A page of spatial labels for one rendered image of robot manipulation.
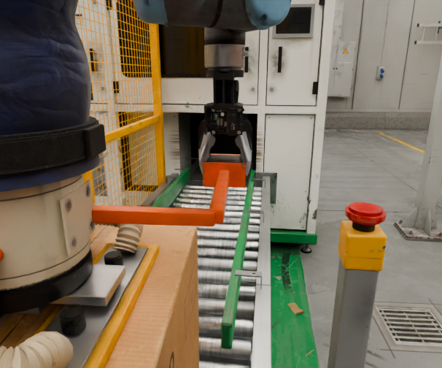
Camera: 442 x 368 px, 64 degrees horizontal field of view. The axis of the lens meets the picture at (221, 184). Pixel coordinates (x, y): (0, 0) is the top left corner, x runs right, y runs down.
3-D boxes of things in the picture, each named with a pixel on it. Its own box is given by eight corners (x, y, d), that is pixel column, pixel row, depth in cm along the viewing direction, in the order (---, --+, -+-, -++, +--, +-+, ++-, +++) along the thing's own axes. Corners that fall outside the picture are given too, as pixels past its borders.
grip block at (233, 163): (206, 174, 79) (206, 153, 78) (245, 176, 79) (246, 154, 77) (203, 186, 71) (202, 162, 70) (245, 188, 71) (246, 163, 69)
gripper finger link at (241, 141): (245, 182, 69) (229, 138, 67) (245, 174, 75) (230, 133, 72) (260, 177, 69) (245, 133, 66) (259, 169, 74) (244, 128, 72)
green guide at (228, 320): (250, 181, 247) (250, 169, 245) (265, 181, 246) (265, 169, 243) (220, 349, 96) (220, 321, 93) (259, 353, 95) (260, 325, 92)
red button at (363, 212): (340, 219, 69) (341, 200, 67) (377, 221, 68) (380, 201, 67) (347, 234, 62) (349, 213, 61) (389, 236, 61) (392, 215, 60)
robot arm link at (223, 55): (206, 47, 69) (248, 47, 68) (206, 71, 70) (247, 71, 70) (202, 44, 62) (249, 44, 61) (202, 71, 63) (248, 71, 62)
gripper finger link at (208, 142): (187, 176, 70) (203, 132, 67) (191, 168, 75) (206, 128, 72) (202, 181, 70) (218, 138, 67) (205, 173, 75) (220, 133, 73)
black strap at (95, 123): (-16, 137, 56) (-21, 112, 54) (128, 139, 54) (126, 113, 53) (-180, 178, 34) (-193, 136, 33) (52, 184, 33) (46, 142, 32)
